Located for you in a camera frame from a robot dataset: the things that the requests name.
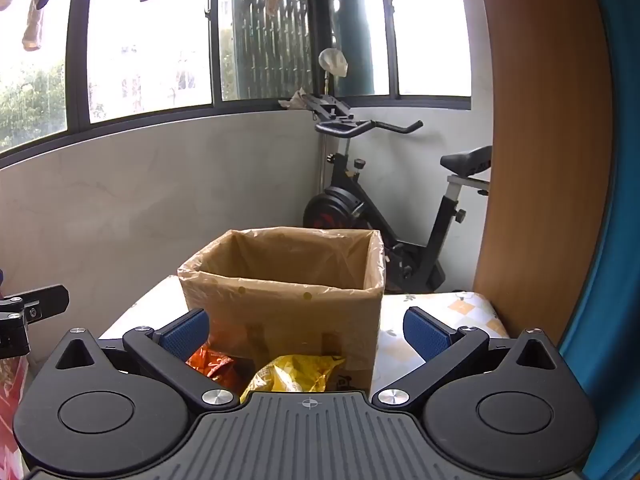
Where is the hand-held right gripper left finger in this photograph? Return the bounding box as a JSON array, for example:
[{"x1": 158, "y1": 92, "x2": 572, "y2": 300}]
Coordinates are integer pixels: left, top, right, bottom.
[{"x1": 49, "y1": 308, "x2": 239, "y2": 413}]

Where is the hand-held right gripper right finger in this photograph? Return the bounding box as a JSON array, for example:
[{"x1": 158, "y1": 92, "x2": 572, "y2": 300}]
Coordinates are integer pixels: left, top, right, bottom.
[{"x1": 372, "y1": 306, "x2": 582, "y2": 408}]

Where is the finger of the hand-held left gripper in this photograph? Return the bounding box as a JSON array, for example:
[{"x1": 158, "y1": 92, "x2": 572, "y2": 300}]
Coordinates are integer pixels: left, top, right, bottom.
[{"x1": 0, "y1": 284, "x2": 70, "y2": 361}]

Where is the orange snack bag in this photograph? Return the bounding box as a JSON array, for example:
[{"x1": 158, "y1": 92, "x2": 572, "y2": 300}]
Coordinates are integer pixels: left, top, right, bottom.
[{"x1": 186, "y1": 345, "x2": 242, "y2": 394}]

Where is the brown cardboard box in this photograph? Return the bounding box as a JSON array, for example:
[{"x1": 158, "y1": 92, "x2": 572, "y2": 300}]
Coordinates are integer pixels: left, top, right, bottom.
[{"x1": 177, "y1": 228, "x2": 387, "y2": 395}]

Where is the yellow snack bag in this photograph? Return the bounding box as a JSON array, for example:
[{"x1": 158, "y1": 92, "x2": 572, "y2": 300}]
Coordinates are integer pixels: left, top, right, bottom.
[{"x1": 240, "y1": 354, "x2": 347, "y2": 404}]

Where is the clear plastic box liner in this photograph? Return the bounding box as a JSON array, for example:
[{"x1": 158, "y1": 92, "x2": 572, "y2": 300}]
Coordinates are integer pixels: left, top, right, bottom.
[{"x1": 177, "y1": 227, "x2": 388, "y2": 311}]

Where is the black exercise bike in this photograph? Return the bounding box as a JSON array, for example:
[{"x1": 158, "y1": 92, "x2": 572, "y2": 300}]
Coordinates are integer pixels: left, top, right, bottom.
[{"x1": 302, "y1": 92, "x2": 493, "y2": 297}]

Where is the blue panel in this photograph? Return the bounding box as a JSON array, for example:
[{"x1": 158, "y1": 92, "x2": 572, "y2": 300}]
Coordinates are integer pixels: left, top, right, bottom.
[{"x1": 557, "y1": 0, "x2": 640, "y2": 480}]

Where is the brown wooden panel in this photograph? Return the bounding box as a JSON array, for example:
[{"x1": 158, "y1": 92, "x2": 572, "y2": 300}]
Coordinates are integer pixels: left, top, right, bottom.
[{"x1": 472, "y1": 0, "x2": 614, "y2": 347}]

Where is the crumpled white plastic sheet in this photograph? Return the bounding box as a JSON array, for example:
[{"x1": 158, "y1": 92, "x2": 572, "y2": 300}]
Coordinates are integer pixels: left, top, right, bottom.
[{"x1": 278, "y1": 87, "x2": 321, "y2": 111}]

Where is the plastic bag on pole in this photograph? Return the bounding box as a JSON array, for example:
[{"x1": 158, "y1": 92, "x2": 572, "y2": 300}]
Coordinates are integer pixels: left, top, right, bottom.
[{"x1": 318, "y1": 47, "x2": 349, "y2": 79}]

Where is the dark framed window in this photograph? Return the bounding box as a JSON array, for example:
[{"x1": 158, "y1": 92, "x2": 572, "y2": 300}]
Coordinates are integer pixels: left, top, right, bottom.
[{"x1": 0, "y1": 0, "x2": 473, "y2": 161}]

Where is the metal window grille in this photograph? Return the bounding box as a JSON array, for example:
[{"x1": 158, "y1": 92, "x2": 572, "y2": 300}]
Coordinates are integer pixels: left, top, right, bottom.
[{"x1": 232, "y1": 0, "x2": 322, "y2": 102}]

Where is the dark green pipe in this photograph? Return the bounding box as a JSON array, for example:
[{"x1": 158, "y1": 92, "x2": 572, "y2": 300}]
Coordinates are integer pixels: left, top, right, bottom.
[{"x1": 332, "y1": 0, "x2": 377, "y2": 97}]

